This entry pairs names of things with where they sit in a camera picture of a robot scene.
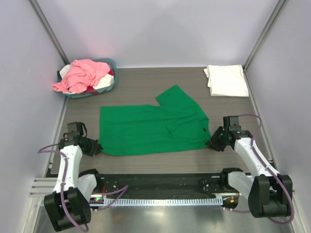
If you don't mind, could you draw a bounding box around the green t-shirt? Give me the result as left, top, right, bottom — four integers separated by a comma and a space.
99, 85, 211, 156

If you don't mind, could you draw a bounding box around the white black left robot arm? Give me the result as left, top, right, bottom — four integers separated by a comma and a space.
39, 122, 103, 233

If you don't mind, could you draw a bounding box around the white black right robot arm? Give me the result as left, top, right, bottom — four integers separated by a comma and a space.
206, 116, 294, 223

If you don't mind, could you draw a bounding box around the teal plastic laundry basket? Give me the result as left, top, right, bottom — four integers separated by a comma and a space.
57, 58, 118, 99

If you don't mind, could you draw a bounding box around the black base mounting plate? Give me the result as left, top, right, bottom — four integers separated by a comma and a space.
100, 173, 237, 199

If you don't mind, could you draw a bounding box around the red t-shirt in basket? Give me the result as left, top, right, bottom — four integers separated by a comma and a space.
83, 70, 114, 94

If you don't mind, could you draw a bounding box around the folded white t-shirt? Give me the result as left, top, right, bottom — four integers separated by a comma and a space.
203, 65, 249, 98

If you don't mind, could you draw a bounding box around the pink t-shirt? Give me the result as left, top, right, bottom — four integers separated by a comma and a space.
53, 59, 112, 95

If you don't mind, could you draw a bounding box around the white t-shirt in basket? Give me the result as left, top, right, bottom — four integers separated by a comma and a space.
92, 74, 114, 90

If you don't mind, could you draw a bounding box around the cream t-shirt in basket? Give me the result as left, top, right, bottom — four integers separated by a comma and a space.
59, 64, 71, 79

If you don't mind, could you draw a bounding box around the aluminium front crossbar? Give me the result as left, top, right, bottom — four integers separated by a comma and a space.
29, 177, 296, 198

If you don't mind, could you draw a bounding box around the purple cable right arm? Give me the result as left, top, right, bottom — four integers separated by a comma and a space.
223, 113, 295, 224

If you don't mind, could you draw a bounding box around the slotted white cable duct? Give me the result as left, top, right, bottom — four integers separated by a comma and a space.
90, 197, 223, 207

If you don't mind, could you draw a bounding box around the aluminium frame rail left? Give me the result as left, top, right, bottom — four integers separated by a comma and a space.
28, 0, 70, 65

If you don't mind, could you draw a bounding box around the aluminium frame post right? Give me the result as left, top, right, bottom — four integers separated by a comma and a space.
242, 0, 289, 72

